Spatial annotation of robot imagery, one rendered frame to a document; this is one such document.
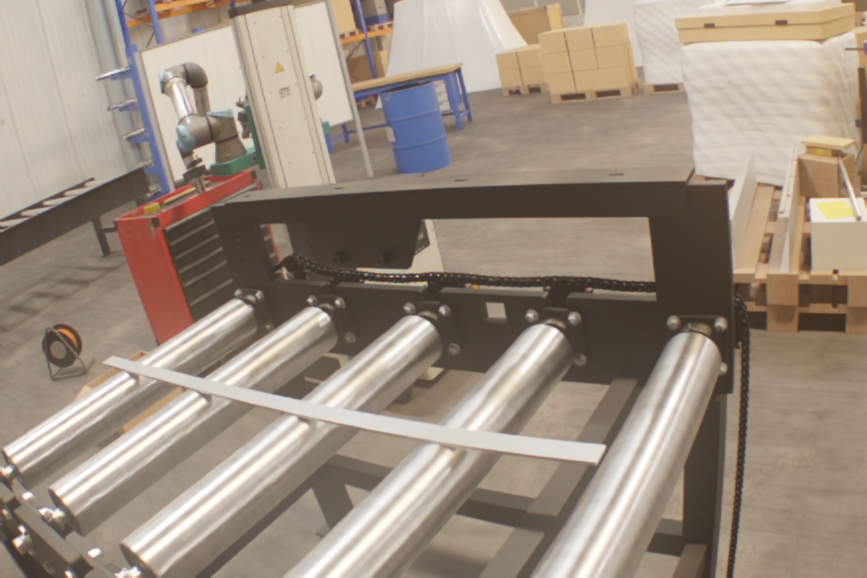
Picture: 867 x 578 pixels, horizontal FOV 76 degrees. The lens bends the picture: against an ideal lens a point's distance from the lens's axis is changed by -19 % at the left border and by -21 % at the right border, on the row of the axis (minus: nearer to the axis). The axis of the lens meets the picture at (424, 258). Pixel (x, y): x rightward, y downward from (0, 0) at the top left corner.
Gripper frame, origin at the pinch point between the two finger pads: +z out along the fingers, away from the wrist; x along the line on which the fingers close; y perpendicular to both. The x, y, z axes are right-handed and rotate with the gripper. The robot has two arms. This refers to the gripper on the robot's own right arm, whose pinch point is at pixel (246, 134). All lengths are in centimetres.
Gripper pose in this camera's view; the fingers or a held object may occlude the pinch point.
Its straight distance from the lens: 364.0
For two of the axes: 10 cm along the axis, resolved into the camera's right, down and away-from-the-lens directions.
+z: -2.0, 8.9, 4.1
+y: 8.6, 3.6, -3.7
